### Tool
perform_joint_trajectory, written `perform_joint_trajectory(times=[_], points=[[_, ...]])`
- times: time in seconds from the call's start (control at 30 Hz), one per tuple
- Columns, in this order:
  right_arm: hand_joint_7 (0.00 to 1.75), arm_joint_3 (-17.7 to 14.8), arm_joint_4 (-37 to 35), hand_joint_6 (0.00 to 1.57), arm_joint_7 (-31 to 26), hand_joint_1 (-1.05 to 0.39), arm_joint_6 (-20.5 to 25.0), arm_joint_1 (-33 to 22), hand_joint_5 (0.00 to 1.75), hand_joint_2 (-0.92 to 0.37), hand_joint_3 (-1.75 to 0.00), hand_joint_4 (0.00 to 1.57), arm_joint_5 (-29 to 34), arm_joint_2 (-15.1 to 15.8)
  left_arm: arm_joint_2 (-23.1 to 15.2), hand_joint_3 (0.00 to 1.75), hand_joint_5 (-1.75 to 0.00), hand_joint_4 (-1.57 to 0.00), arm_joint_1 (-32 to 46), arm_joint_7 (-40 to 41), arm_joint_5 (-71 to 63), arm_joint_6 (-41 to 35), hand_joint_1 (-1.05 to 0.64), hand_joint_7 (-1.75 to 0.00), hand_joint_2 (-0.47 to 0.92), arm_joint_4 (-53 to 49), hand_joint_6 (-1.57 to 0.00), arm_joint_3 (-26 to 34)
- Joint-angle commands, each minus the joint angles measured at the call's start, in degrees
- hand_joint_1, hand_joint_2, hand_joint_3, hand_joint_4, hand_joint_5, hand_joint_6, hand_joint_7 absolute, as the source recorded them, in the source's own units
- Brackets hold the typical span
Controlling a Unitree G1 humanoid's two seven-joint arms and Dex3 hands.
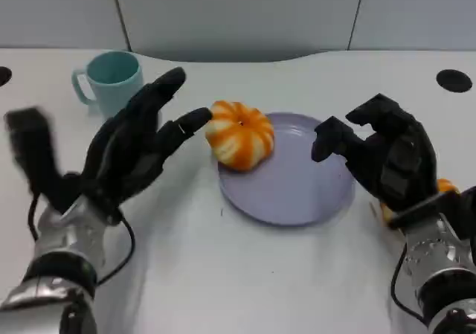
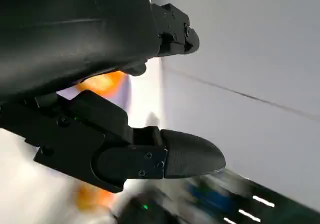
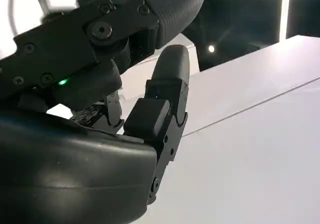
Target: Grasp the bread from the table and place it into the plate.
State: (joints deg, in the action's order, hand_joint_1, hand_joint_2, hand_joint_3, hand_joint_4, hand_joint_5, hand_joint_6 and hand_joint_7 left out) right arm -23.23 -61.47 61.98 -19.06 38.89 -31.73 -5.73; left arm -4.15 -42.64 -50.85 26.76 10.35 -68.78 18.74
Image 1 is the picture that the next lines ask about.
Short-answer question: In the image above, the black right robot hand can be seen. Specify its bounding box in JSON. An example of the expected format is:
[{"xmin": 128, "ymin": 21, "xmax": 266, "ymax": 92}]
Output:
[{"xmin": 311, "ymin": 92, "xmax": 440, "ymax": 214}]

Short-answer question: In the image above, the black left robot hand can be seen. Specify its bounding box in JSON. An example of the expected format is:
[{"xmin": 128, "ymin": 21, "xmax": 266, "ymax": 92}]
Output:
[{"xmin": 79, "ymin": 66, "xmax": 214, "ymax": 225}]

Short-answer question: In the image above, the orange white toy bread roll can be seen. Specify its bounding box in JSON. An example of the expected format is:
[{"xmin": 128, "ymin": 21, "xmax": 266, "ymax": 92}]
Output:
[
  {"xmin": 205, "ymin": 100, "xmax": 276, "ymax": 173},
  {"xmin": 379, "ymin": 178, "xmax": 461, "ymax": 228}
]

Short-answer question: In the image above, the pale green mug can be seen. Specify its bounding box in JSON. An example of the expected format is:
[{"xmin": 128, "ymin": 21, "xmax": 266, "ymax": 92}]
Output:
[{"xmin": 71, "ymin": 50, "xmax": 144, "ymax": 121}]

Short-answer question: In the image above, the lilac plate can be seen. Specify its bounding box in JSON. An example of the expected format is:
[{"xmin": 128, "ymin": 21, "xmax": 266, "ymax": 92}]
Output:
[{"xmin": 216, "ymin": 111, "xmax": 356, "ymax": 228}]

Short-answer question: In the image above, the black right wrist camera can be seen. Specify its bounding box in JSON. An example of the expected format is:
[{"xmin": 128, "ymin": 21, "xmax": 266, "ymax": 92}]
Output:
[{"xmin": 444, "ymin": 185, "xmax": 476, "ymax": 266}]

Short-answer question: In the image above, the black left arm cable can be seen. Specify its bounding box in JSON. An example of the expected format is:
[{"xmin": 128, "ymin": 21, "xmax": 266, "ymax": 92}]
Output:
[{"xmin": 28, "ymin": 193, "xmax": 136, "ymax": 287}]

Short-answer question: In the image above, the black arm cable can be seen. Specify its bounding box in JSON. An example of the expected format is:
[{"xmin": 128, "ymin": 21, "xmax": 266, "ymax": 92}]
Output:
[
  {"xmin": 28, "ymin": 193, "xmax": 136, "ymax": 287},
  {"xmin": 390, "ymin": 243, "xmax": 429, "ymax": 323}
]

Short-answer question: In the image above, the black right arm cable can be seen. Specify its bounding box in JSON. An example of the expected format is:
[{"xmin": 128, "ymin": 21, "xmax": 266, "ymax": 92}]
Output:
[{"xmin": 390, "ymin": 243, "xmax": 429, "ymax": 323}]

